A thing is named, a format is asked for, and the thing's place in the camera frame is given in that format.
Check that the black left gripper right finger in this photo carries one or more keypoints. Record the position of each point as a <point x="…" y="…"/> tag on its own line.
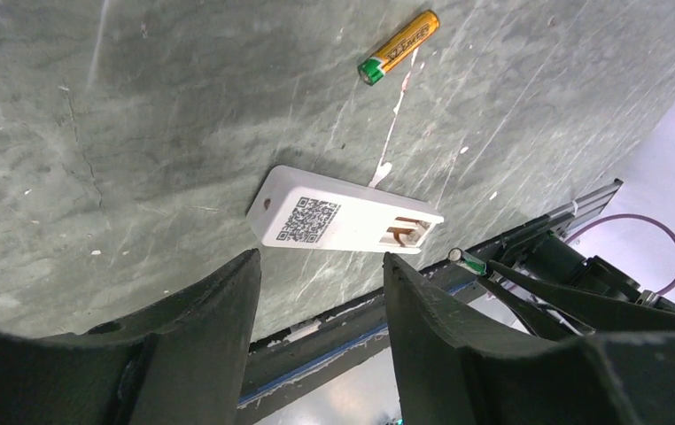
<point x="455" y="365"/>

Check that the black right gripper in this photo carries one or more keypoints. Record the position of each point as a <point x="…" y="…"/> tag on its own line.
<point x="554" y="261"/>

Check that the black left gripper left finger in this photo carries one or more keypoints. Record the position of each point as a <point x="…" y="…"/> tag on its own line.
<point x="180" y="360"/>

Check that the green AAA battery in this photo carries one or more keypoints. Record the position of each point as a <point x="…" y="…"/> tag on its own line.
<point x="467" y="261"/>

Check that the white remote control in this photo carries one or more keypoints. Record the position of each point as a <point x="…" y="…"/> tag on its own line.
<point x="302" y="210"/>

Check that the orange AAA battery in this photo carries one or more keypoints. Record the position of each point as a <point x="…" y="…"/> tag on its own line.
<point x="379" y="63"/>

